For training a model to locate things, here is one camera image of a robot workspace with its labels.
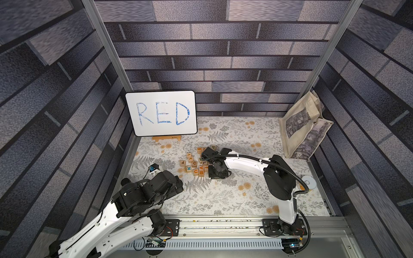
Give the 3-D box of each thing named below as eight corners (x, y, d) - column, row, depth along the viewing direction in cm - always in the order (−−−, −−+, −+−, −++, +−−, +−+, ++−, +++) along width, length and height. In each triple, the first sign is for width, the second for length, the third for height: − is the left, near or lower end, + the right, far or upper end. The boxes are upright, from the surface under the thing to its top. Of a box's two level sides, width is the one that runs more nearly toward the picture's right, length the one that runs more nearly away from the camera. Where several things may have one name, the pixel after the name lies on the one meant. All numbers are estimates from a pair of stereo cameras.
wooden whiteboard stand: (153, 142, 108) (151, 137, 104) (154, 140, 109) (152, 136, 105) (181, 141, 109) (180, 136, 105) (181, 139, 110) (180, 135, 106)
